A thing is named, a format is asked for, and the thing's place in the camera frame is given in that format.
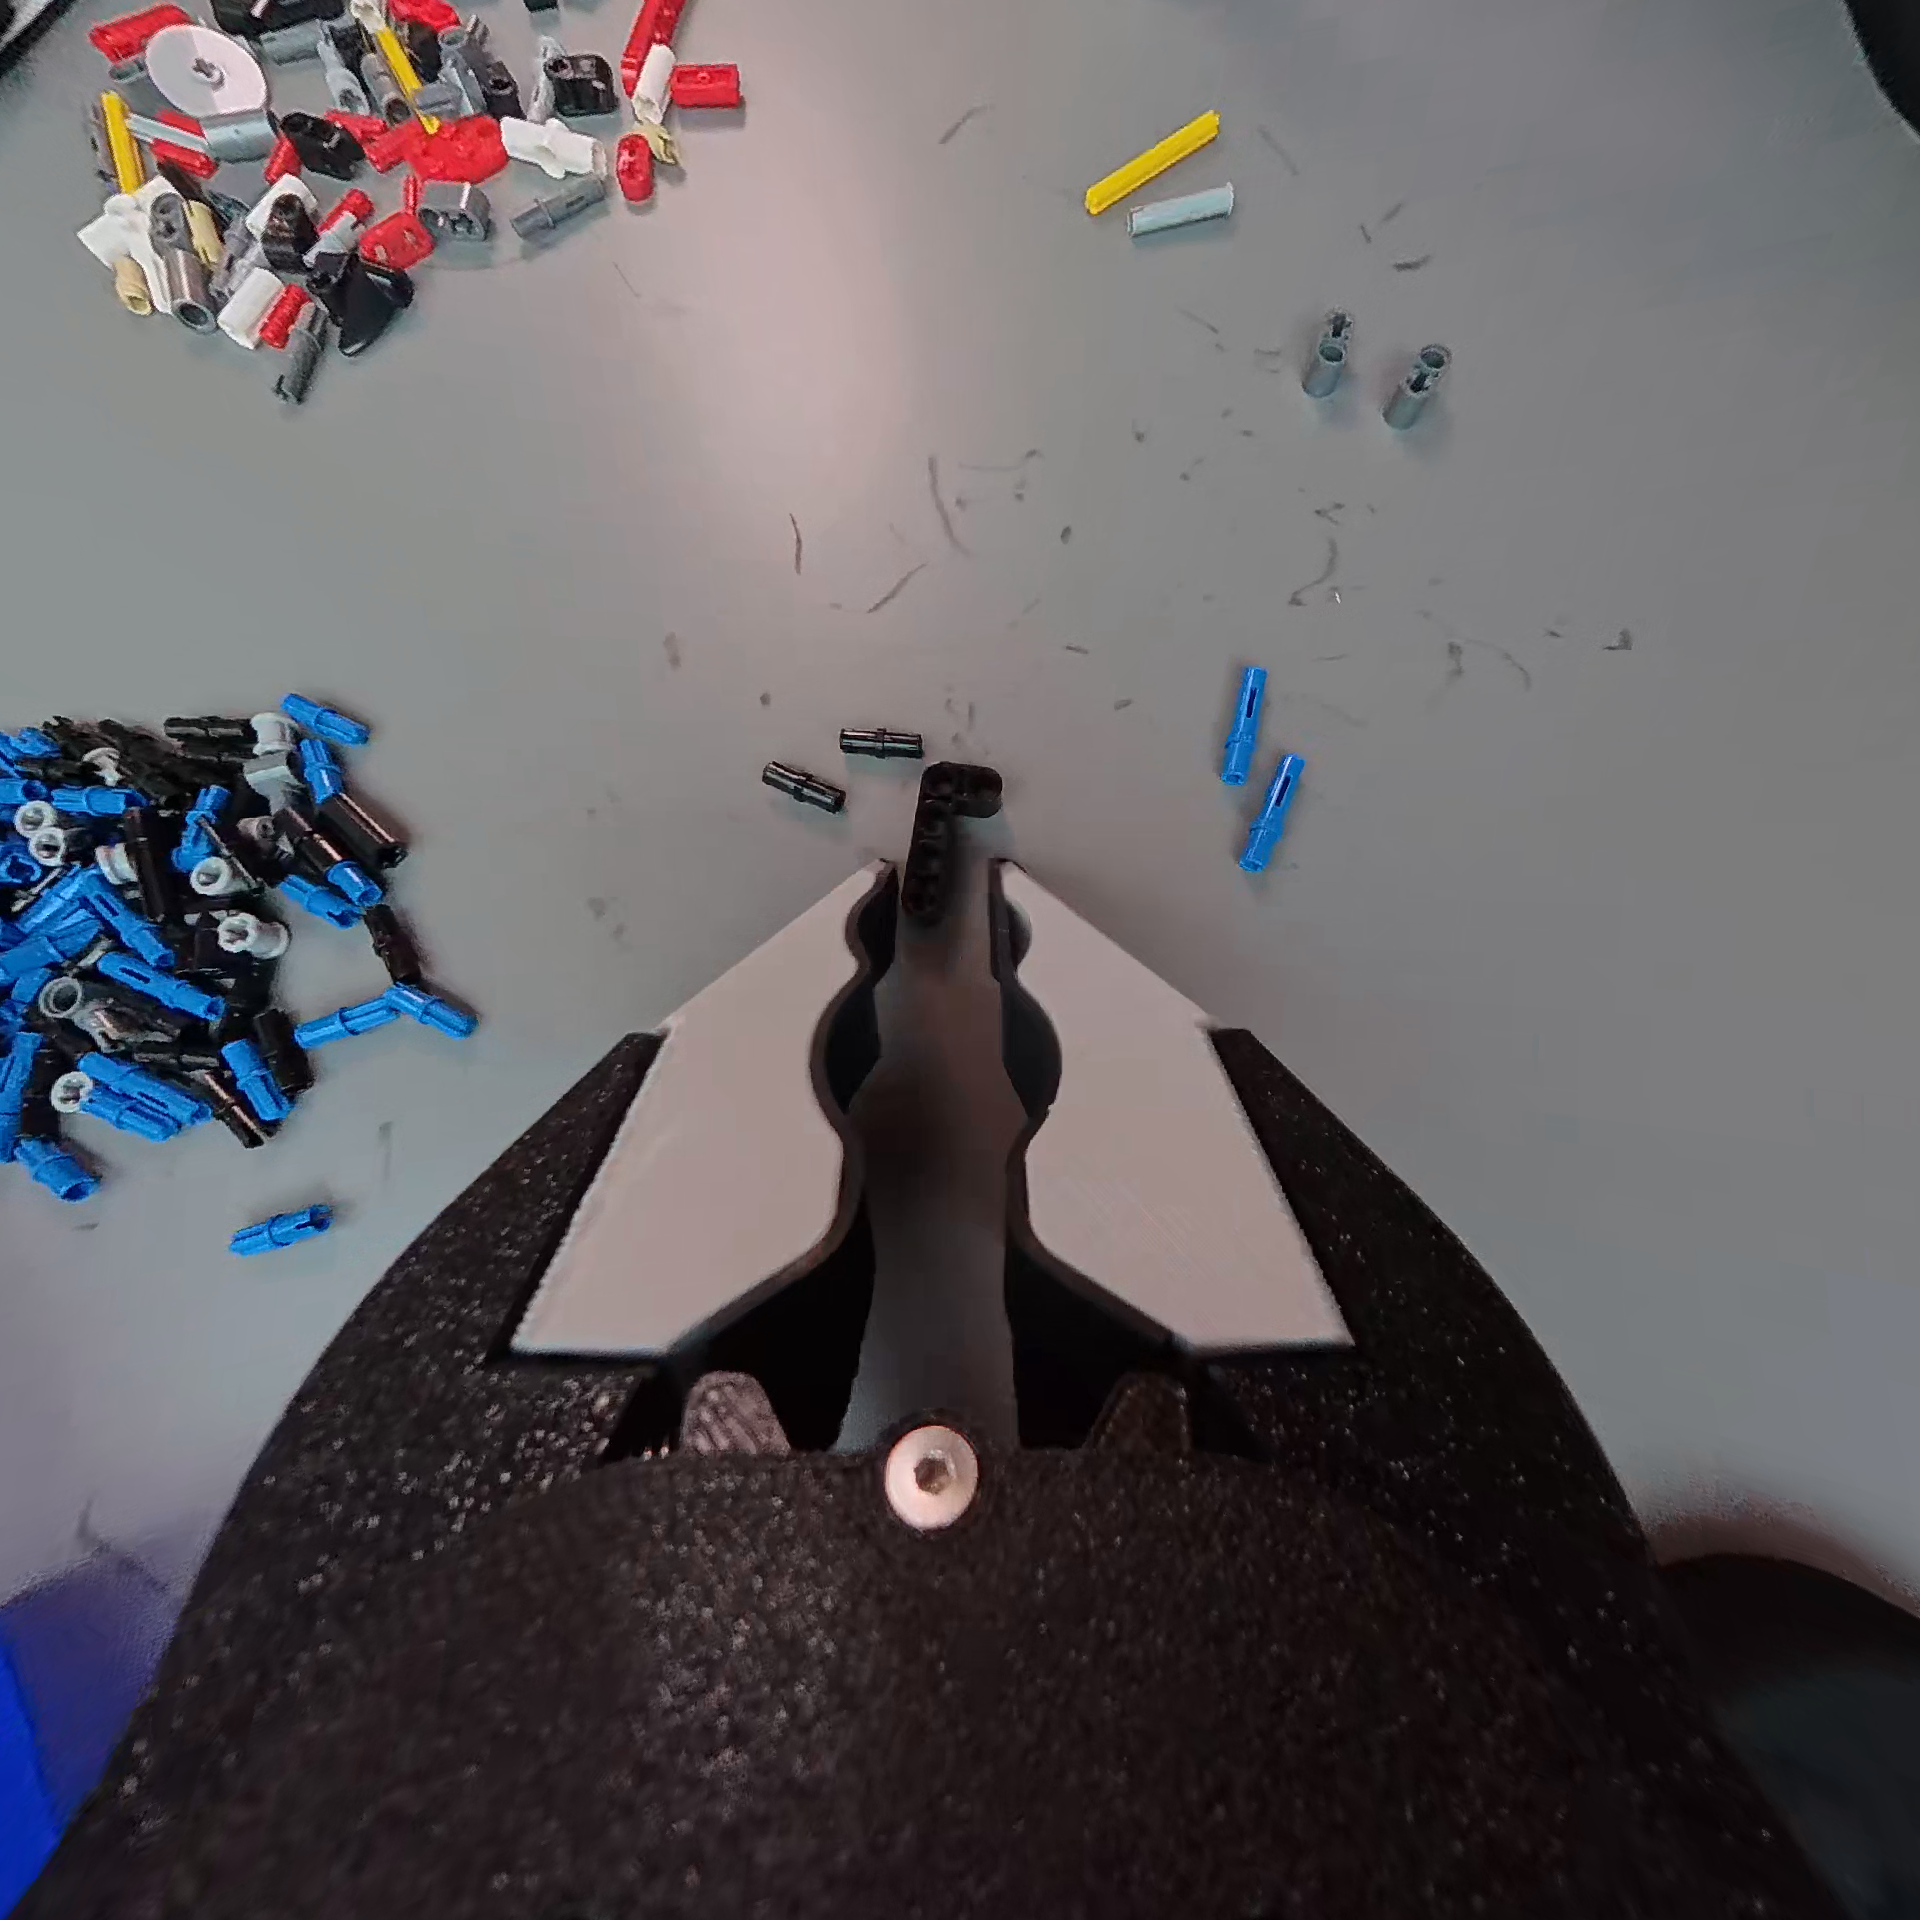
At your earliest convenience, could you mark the grey desk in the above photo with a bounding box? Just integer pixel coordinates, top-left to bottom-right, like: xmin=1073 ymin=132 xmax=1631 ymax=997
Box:
xmin=0 ymin=0 xmax=1920 ymax=1666

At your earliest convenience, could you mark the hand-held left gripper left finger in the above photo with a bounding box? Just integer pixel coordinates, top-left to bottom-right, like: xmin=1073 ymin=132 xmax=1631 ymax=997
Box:
xmin=511 ymin=859 xmax=903 ymax=1362

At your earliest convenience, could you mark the black angled building beam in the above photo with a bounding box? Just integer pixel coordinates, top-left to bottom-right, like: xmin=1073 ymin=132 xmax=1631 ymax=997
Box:
xmin=899 ymin=763 xmax=1004 ymax=927

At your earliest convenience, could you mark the yellow axle piece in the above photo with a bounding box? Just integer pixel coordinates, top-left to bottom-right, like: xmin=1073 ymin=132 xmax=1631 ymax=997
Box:
xmin=1086 ymin=110 xmax=1222 ymax=215

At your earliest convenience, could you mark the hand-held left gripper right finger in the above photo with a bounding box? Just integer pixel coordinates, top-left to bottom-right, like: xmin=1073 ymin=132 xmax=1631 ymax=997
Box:
xmin=987 ymin=855 xmax=1355 ymax=1362

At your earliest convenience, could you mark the pile of blue black pins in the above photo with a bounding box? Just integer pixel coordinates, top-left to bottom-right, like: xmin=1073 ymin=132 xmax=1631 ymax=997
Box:
xmin=0 ymin=691 xmax=480 ymax=1204

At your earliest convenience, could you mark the pile of mixed building pieces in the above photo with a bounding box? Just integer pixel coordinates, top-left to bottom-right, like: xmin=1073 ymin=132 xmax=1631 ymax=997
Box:
xmin=74 ymin=0 xmax=745 ymax=406

